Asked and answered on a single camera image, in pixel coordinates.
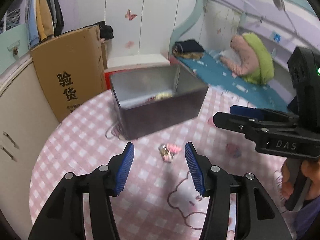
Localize grey tin box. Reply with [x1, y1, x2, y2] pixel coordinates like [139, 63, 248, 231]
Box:
[109, 64, 209, 140]

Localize black clothes pile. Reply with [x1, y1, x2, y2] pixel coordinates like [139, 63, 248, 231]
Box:
[94, 21, 115, 40]

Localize white board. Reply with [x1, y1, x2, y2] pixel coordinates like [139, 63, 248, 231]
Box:
[107, 54, 170, 69]

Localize teal drawer cabinet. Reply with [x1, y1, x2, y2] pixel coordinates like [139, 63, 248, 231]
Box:
[0, 21, 32, 74]

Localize tan jacket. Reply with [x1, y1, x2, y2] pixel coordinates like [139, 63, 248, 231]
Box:
[36, 0, 55, 42]

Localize large cardboard box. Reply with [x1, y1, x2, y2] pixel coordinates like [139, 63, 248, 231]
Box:
[30, 25, 108, 123]

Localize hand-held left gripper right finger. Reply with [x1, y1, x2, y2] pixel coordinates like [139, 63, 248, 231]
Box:
[184, 141, 292, 240]

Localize folded black clothes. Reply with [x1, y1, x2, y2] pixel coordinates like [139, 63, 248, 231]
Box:
[174, 39, 204, 53]

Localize blue printed bed sheet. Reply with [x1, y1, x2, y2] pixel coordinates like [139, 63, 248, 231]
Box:
[175, 50, 295, 113]

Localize pink and green plush pillow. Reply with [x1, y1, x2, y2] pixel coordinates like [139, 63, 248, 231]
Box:
[220, 32, 274, 85]

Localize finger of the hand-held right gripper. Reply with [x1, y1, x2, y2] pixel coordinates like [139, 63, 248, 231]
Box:
[229, 104, 300, 125]
[213, 112, 300, 143]

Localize cream low cabinet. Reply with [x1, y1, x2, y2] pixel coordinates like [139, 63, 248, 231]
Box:
[0, 55, 60, 215]

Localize person's right forearm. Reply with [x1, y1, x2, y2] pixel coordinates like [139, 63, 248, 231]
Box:
[294, 200, 320, 240]

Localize cream bead bracelet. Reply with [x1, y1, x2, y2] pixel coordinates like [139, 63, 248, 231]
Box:
[155, 92, 173, 101]

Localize folded grey jeans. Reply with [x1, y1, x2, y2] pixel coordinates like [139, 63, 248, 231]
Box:
[0, 9, 22, 34]

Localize person's right hand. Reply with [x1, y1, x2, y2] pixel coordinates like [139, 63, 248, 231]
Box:
[280, 158, 320, 203]

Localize grey jacket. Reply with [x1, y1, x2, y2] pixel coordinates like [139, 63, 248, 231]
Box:
[46, 0, 57, 28]

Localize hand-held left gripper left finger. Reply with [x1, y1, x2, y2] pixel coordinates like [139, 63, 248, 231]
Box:
[27, 141, 135, 240]

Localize black jacket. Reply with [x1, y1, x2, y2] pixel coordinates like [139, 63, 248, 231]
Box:
[50, 0, 65, 37]

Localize white wardrobe with butterfly stickers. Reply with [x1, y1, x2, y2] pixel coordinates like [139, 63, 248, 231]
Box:
[62, 0, 200, 58]

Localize tan garment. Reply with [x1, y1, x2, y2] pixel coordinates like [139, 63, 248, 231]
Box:
[175, 52, 204, 60]

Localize light blue shirt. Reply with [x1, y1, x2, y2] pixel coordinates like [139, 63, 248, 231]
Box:
[26, 0, 40, 49]

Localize pink checked bear tablecloth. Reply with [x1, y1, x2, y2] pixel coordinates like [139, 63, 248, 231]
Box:
[29, 87, 300, 240]

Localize teal bunk bed frame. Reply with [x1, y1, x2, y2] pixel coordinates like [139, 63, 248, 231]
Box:
[169, 0, 318, 63]

